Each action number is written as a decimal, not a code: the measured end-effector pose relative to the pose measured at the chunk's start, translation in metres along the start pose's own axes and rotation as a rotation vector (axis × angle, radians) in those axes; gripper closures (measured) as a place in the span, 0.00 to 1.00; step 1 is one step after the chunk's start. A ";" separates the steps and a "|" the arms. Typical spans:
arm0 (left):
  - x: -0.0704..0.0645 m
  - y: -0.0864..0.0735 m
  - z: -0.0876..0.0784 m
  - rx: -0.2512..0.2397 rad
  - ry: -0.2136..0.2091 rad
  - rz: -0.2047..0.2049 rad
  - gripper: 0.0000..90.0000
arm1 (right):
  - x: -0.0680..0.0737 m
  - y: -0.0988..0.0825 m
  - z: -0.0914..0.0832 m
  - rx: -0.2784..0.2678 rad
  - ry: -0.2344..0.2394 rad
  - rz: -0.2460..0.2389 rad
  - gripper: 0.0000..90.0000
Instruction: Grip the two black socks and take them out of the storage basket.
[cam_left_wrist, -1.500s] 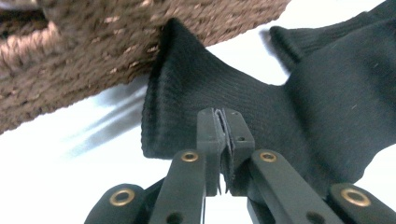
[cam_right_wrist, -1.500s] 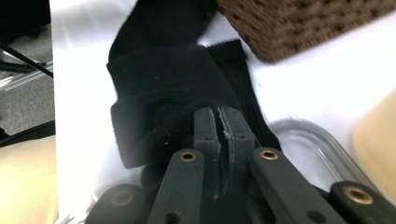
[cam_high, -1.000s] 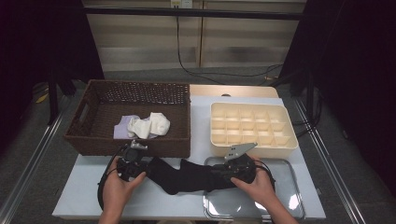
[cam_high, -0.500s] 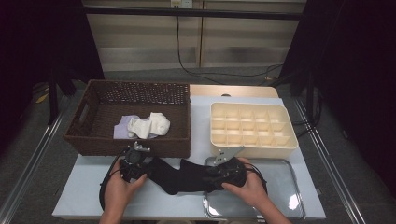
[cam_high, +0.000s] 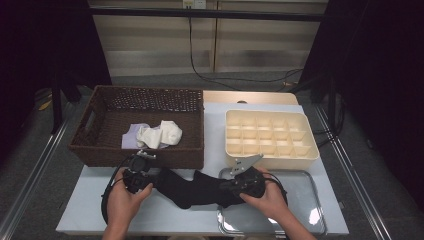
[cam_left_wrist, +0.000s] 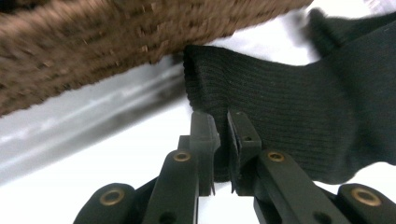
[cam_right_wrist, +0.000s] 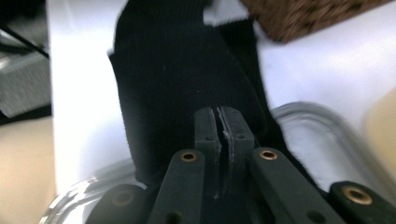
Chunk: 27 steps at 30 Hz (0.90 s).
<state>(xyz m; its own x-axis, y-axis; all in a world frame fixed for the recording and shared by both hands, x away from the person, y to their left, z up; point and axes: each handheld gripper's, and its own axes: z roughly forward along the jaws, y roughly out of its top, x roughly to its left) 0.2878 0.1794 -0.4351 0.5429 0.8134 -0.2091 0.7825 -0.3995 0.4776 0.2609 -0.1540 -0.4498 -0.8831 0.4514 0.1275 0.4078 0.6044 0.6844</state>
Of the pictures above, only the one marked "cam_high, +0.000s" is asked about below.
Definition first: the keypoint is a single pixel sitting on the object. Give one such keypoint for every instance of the metal floor rail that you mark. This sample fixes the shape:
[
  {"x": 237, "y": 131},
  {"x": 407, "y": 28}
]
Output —
[
  {"x": 353, "y": 180},
  {"x": 33, "y": 176}
]

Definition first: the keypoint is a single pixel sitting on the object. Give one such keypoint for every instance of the cream divided storage box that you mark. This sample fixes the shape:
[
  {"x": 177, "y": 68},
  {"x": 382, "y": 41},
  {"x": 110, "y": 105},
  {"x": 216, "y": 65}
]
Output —
[{"x": 293, "y": 162}]

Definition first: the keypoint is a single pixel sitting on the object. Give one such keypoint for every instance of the yellow flat object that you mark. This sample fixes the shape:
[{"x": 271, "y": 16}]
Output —
[{"x": 45, "y": 105}]

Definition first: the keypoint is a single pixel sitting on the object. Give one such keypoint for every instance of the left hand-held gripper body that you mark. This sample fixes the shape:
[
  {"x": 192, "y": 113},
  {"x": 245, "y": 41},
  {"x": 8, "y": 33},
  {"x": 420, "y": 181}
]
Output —
[{"x": 136, "y": 176}]

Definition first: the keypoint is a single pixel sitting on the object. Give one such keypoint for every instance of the person's left hand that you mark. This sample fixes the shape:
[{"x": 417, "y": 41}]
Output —
[{"x": 120, "y": 206}]

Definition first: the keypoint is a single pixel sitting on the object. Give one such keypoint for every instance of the black metal stand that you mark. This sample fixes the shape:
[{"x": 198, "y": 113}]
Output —
[{"x": 56, "y": 110}]

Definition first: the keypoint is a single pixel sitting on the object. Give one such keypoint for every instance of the white wall outlet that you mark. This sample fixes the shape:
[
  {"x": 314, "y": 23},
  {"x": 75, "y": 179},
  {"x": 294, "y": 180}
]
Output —
[{"x": 199, "y": 4}]

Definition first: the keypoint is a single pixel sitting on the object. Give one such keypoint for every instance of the white sock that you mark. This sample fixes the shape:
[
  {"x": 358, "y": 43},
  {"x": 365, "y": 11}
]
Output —
[{"x": 166, "y": 133}]

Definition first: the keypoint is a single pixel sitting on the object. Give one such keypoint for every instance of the black horizontal bar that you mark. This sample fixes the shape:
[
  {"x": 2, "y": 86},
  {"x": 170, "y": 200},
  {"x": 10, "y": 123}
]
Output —
[{"x": 233, "y": 15}]

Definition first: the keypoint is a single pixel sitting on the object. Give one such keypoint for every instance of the clear plastic box lid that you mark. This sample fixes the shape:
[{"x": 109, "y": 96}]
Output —
[{"x": 300, "y": 193}]

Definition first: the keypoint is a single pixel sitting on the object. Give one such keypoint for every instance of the dark curtain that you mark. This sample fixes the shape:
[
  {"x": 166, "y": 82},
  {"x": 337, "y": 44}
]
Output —
[
  {"x": 40, "y": 40},
  {"x": 383, "y": 66}
]

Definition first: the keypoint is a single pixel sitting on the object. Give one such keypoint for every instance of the brown wicker basket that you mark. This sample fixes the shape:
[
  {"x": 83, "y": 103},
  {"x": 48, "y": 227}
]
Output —
[{"x": 83, "y": 155}]

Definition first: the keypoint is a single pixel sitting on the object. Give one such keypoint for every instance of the person's right hand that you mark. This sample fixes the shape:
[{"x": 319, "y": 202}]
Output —
[{"x": 273, "y": 203}]

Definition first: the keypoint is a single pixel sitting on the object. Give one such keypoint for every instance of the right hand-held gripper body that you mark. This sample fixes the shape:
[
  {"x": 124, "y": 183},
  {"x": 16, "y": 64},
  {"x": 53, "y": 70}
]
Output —
[{"x": 250, "y": 183}]

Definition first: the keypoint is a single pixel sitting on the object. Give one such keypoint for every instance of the black sock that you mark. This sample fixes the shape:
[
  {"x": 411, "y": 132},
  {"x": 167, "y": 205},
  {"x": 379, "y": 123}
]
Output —
[{"x": 193, "y": 193}]

